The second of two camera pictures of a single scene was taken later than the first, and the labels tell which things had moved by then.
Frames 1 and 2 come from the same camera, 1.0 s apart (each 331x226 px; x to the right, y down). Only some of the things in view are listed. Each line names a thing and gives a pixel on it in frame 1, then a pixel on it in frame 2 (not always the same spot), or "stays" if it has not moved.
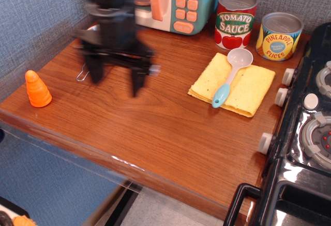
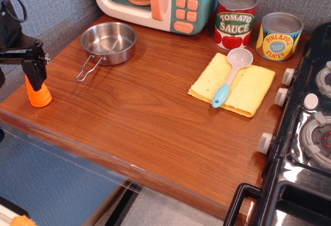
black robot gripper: (118, 44) → (17, 49)
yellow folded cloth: (249, 87) stays
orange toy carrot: (39, 93) stays
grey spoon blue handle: (236, 58) stays
